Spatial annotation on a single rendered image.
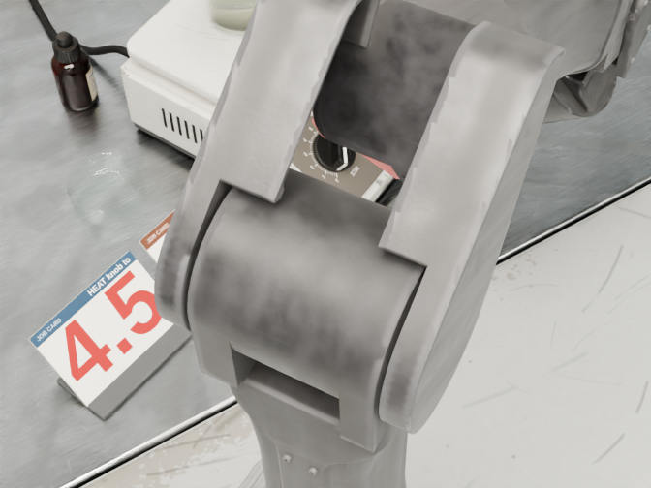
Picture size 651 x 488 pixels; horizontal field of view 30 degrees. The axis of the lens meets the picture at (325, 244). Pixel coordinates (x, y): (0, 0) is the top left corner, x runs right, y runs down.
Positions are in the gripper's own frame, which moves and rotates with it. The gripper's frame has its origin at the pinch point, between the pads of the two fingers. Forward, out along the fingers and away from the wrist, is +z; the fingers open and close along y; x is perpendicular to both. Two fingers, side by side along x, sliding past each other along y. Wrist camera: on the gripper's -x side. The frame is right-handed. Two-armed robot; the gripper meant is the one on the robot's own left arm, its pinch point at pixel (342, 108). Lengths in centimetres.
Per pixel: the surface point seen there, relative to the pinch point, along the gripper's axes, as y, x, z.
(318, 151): -1.4, 3.8, 7.3
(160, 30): -2.2, -8.0, 15.9
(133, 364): 17.2, 6.2, 12.3
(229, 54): -3.0, -4.4, 11.7
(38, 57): -0.6, -9.8, 31.3
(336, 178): -1.1, 6.1, 6.9
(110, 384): 19.2, 6.0, 12.5
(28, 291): 16.7, -0.1, 20.1
